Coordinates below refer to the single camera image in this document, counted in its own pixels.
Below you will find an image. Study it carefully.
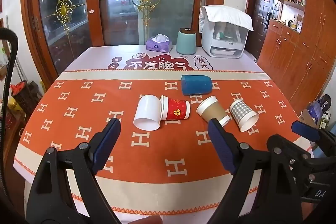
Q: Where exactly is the purple tissue box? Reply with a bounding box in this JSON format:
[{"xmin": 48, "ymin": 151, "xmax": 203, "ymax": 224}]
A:
[{"xmin": 146, "ymin": 34, "xmax": 173, "ymax": 54}]

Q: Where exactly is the blue plastic cup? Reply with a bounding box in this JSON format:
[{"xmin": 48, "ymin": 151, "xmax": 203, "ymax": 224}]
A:
[{"xmin": 181, "ymin": 75, "xmax": 213, "ymax": 96}]

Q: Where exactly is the teal canister with brown lid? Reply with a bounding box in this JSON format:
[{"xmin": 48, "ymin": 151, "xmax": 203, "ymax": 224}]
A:
[{"xmin": 176, "ymin": 27, "xmax": 197, "ymax": 55}]

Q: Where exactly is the wooden wall cabinet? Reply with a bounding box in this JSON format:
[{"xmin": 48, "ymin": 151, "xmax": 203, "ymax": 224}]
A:
[{"xmin": 257, "ymin": 0, "xmax": 336, "ymax": 122}]

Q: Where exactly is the white countertop appliance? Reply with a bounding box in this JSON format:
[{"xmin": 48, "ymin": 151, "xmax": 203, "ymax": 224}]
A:
[{"xmin": 201, "ymin": 20, "xmax": 249, "ymax": 58}]

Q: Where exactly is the white plastic cup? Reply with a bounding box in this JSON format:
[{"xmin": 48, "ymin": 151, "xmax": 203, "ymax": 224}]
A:
[{"xmin": 133, "ymin": 94, "xmax": 162, "ymax": 131}]

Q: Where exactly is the black cable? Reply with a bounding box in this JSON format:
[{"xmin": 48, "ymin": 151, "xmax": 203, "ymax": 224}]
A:
[{"xmin": 0, "ymin": 28, "xmax": 19, "ymax": 214}]

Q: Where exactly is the cardboard box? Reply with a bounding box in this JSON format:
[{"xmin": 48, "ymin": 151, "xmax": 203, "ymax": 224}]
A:
[{"xmin": 297, "ymin": 109, "xmax": 317, "ymax": 128}]

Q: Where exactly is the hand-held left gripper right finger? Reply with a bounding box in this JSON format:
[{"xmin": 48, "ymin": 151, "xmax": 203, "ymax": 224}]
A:
[{"xmin": 208, "ymin": 118, "xmax": 306, "ymax": 224}]

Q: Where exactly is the grey checked paper cup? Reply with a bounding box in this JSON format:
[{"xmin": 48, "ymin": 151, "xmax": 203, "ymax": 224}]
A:
[{"xmin": 229, "ymin": 99, "xmax": 260, "ymax": 133}]

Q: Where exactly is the white folded towel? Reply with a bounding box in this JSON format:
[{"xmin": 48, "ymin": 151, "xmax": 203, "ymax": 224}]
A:
[{"xmin": 198, "ymin": 5, "xmax": 255, "ymax": 32}]

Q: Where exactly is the orange patterned tablecloth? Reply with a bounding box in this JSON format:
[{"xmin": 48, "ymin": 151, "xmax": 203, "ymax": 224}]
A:
[{"xmin": 13, "ymin": 46, "xmax": 314, "ymax": 215}]

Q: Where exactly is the dark entrance door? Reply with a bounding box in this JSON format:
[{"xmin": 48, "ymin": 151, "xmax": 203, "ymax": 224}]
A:
[{"xmin": 247, "ymin": 0, "xmax": 276, "ymax": 58}]

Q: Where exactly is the brown paper cup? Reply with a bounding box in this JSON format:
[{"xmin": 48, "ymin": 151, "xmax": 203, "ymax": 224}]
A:
[{"xmin": 196, "ymin": 96, "xmax": 231, "ymax": 127}]

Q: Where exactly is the person's left hand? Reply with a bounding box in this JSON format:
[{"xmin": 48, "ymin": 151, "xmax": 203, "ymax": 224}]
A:
[{"xmin": 128, "ymin": 215, "xmax": 164, "ymax": 224}]

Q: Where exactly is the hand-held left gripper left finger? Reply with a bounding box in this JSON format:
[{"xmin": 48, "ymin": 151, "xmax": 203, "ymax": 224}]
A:
[{"xmin": 26, "ymin": 118, "xmax": 122, "ymax": 224}]

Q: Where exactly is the red paper cup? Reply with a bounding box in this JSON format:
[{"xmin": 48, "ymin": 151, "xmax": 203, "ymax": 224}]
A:
[{"xmin": 160, "ymin": 94, "xmax": 191, "ymax": 121}]

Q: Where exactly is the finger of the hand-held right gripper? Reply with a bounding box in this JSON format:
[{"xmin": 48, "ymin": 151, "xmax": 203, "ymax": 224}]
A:
[{"xmin": 291, "ymin": 121, "xmax": 336, "ymax": 156}]

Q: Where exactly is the black woven basket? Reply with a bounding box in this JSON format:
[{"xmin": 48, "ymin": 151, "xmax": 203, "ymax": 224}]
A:
[{"xmin": 10, "ymin": 80, "xmax": 43, "ymax": 115}]

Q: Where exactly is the blue printed box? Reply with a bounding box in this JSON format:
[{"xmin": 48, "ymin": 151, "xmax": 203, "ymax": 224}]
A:
[{"xmin": 306, "ymin": 94, "xmax": 333, "ymax": 122}]

